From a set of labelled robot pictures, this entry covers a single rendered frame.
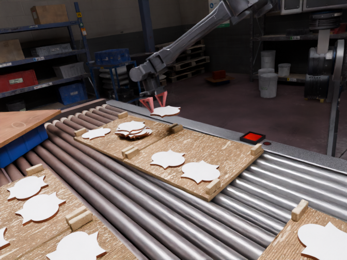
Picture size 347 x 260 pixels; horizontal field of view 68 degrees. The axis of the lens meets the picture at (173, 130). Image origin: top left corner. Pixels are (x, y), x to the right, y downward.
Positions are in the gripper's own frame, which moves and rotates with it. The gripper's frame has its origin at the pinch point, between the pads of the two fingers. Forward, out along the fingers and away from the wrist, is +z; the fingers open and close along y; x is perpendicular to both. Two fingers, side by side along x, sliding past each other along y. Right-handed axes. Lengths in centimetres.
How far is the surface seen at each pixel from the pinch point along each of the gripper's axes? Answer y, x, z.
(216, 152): 3.2, 28.6, 18.6
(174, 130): -2.4, 4.2, 11.4
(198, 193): 27, 37, 21
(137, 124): 4.8, -11.5, 5.1
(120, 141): 15.4, -13.8, 9.2
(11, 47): -82, -398, -114
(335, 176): -4, 65, 29
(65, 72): -151, -394, -54
